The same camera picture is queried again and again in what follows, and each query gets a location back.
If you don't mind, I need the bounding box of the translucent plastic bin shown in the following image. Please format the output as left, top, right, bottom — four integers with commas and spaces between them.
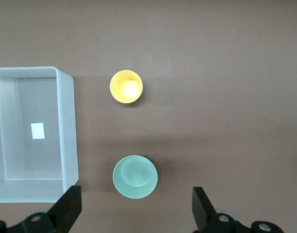
0, 66, 79, 203

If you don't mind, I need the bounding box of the white rectangular sticker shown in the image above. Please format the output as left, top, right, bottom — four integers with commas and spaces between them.
31, 122, 46, 140

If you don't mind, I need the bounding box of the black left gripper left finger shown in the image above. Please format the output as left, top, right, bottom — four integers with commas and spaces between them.
0, 185, 82, 233

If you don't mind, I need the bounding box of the yellow plastic cup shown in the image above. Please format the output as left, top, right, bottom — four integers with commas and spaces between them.
109, 70, 143, 104

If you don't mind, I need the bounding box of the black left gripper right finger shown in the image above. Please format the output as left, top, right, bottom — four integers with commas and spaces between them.
192, 186, 285, 233

